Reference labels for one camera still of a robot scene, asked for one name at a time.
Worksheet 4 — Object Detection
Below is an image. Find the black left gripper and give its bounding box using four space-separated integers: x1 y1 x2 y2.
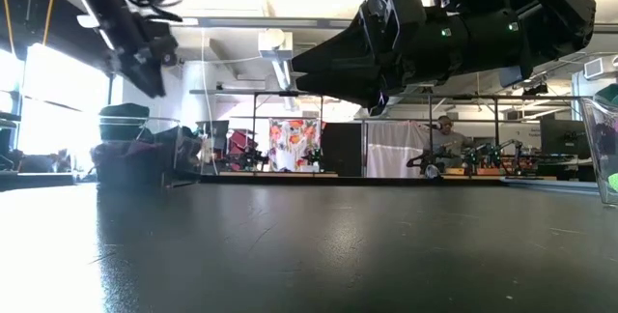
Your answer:
94 0 180 100

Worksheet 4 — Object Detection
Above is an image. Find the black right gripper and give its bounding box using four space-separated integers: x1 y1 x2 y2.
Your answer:
291 0 438 116

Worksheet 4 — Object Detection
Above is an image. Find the clear plastic basket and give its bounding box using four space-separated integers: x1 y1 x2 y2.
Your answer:
91 102 207 188
577 95 618 208

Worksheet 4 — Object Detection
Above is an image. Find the black metal rack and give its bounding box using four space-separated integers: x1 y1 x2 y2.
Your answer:
190 89 618 179

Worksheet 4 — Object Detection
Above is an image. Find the white ceiling box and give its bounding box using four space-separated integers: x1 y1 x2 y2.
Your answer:
258 28 295 62

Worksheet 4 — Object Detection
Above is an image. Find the black room panel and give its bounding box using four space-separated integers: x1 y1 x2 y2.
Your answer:
320 122 363 178

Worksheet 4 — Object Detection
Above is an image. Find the bright window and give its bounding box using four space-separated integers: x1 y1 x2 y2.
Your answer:
0 42 110 169

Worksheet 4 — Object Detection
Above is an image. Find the white curtain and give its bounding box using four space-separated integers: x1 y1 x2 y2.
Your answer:
365 120 435 179

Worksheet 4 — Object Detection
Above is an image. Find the floral poster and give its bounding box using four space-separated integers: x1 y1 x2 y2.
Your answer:
268 118 323 173

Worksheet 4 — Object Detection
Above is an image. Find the red chair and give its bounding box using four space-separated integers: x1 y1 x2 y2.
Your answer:
226 128 260 159

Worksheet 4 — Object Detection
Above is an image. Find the person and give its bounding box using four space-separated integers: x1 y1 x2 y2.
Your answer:
424 114 477 169

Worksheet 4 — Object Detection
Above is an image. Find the black track light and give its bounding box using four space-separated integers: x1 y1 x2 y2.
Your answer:
520 82 550 98

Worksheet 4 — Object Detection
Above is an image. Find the dark room monitor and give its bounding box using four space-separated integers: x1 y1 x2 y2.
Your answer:
539 118 593 159

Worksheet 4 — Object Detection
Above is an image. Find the yellow hanging cable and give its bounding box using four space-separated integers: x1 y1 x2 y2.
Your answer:
0 0 16 58
42 0 60 46

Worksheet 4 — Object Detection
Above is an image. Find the white wall vent unit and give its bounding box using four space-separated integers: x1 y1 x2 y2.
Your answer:
582 55 618 81

